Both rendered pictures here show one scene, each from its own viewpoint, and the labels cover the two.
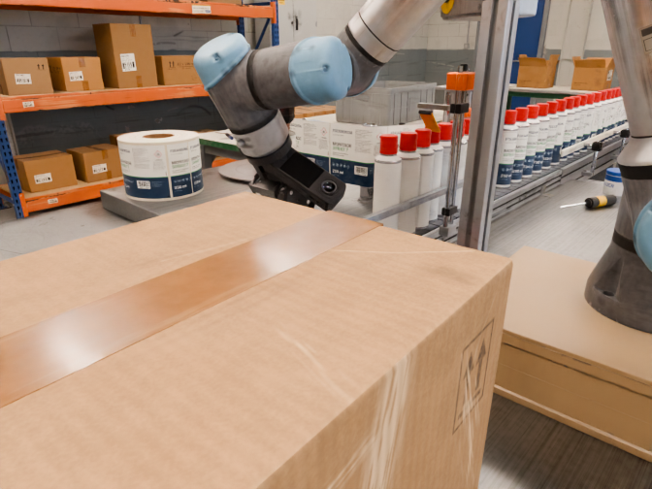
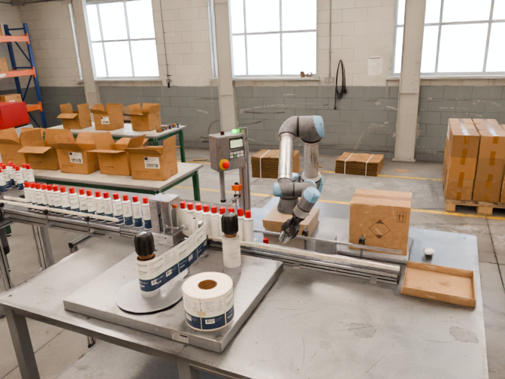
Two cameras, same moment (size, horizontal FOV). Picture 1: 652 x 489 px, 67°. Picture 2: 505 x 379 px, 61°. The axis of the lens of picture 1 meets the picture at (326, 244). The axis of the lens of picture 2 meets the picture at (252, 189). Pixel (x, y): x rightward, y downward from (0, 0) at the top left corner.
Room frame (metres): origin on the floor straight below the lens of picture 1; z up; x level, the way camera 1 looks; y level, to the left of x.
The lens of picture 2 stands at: (1.55, 1.93, 1.92)
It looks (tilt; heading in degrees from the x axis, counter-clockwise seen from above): 19 degrees down; 252
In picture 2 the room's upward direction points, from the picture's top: 2 degrees counter-clockwise
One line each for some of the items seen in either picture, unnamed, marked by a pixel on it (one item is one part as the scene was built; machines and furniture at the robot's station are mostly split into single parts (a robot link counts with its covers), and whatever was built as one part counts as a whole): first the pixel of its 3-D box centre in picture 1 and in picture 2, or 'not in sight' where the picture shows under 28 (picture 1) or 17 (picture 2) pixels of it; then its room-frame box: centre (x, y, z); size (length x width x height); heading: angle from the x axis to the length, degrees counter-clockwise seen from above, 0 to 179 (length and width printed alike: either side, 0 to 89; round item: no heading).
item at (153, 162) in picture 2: not in sight; (154, 156); (1.21, -2.09, 0.97); 0.51 x 0.39 x 0.37; 55
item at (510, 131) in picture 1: (505, 149); not in sight; (1.31, -0.48, 0.98); 0.05 x 0.05 x 0.20
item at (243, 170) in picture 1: (269, 170); (150, 292); (1.49, 0.17, 0.89); 0.31 x 0.31 x 0.01
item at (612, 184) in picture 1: (617, 181); not in sight; (1.42, -0.87, 0.86); 0.07 x 0.07 x 0.07
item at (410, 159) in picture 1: (406, 183); (240, 226); (0.96, -0.16, 0.98); 0.05 x 0.05 x 0.20
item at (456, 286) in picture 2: not in sight; (438, 282); (0.22, 0.53, 0.85); 0.30 x 0.26 x 0.04; 137
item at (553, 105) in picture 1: (546, 135); (127, 210); (1.53, -0.68, 0.98); 0.05 x 0.05 x 0.20
